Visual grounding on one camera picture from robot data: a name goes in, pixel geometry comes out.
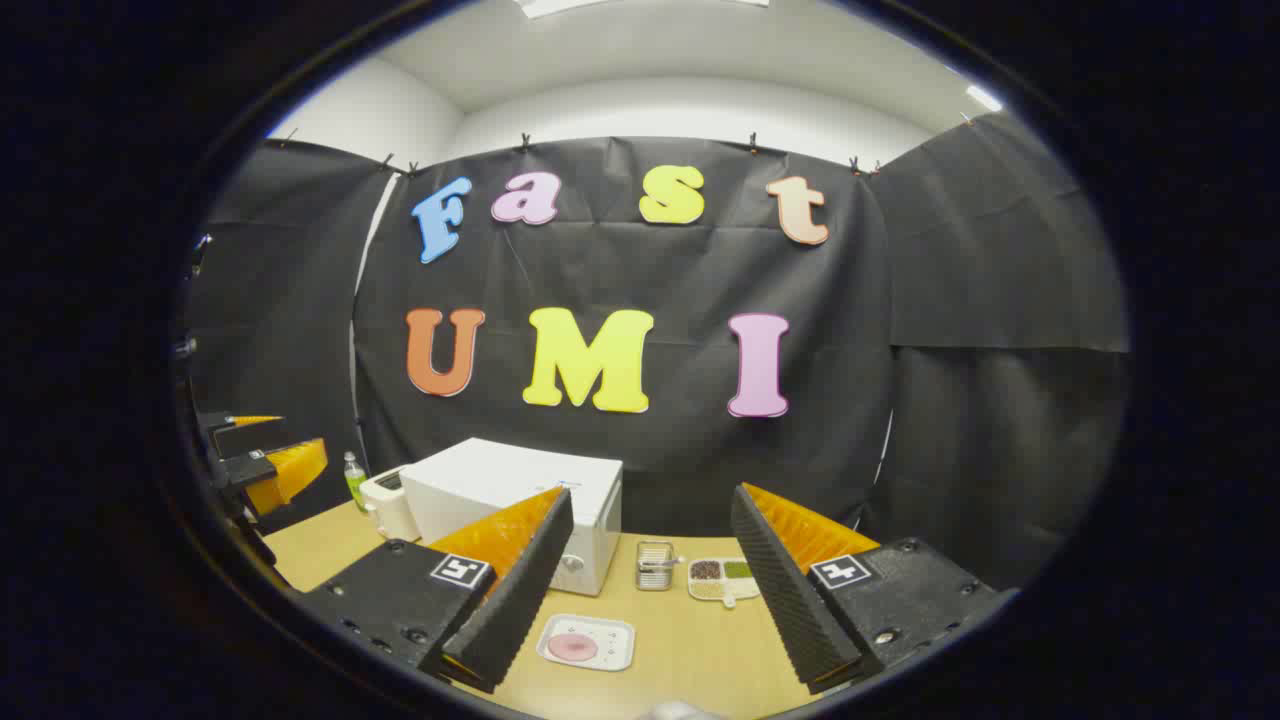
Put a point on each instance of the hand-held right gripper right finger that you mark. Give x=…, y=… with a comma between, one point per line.
x=785, y=600

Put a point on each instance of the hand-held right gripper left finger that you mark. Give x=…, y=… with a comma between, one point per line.
x=520, y=600

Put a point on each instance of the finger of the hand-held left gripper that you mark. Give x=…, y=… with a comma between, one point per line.
x=240, y=438
x=245, y=468

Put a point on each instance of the pink round food slice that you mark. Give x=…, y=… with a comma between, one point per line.
x=572, y=647

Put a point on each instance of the white square plate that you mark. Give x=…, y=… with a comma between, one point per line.
x=615, y=640

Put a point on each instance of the white microwave oven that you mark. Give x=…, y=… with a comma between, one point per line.
x=500, y=480

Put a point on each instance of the white divided dish with beans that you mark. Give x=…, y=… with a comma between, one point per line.
x=715, y=585

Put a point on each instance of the green label drink bottle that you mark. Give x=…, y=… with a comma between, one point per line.
x=356, y=485

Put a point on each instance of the metal cup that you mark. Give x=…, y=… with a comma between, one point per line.
x=655, y=568

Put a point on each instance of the white toaster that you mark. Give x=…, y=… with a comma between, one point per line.
x=390, y=510

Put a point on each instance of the black backdrop cloth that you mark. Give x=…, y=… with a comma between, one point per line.
x=950, y=300

